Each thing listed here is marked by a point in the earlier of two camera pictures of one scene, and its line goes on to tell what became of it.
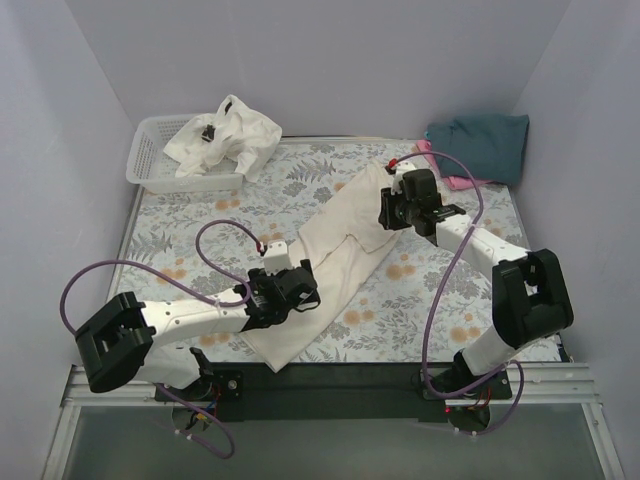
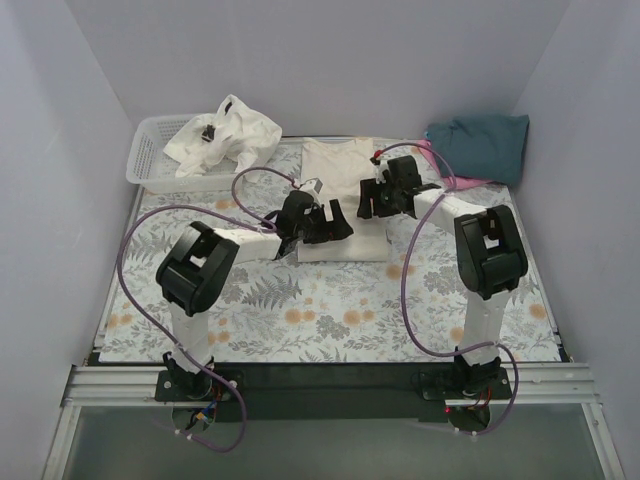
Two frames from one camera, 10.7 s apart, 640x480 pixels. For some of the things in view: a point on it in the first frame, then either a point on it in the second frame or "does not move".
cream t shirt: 353,230 -> 338,166
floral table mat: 386,294 does not move
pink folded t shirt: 425,145 does not move
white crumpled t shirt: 234,132 does not move
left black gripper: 303,288 -> 323,225
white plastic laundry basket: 151,170 does not move
